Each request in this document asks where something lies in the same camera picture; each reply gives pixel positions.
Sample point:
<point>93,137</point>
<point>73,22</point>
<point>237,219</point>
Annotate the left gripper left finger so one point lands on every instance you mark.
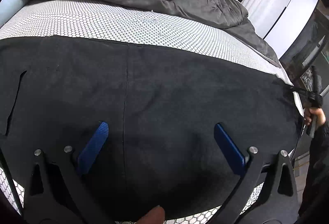
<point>55,193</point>

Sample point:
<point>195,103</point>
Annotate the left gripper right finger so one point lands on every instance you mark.
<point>266,191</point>

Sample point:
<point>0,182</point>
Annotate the black pants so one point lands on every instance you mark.
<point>154,100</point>

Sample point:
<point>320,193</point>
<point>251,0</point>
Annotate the person's right hand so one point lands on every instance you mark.
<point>312,114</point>

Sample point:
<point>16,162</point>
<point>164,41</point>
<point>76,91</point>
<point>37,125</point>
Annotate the person's left hand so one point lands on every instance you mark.
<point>154,216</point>

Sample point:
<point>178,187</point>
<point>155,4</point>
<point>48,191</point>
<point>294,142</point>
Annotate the white wardrobe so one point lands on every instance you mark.
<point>279,22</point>

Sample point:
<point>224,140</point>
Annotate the white honeycomb mattress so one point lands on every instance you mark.
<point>144,25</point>

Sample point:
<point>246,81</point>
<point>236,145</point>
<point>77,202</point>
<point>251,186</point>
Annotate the light blue pillow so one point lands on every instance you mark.
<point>9,8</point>

